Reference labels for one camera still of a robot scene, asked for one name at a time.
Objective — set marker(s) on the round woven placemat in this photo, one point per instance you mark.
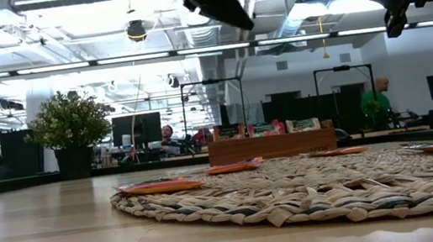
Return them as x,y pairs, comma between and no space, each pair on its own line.
295,195

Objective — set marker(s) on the wooden three-compartment tray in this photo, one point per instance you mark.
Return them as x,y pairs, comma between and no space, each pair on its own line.
271,147

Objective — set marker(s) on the black partition panel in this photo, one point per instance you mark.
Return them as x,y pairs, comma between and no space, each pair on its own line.
19,153

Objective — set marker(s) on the green potted plant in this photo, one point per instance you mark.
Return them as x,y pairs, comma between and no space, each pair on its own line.
68,120

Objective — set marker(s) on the silver ventilation duct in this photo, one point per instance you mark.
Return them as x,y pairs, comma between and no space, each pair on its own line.
205,38

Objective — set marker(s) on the black hanging spotlight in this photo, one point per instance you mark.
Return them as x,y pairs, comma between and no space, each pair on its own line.
136,30

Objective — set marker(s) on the black metal gantry frame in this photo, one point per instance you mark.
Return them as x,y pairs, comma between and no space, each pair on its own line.
209,81
341,68

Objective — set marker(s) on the yellow hanging pendant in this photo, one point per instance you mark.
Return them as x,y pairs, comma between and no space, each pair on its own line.
325,55

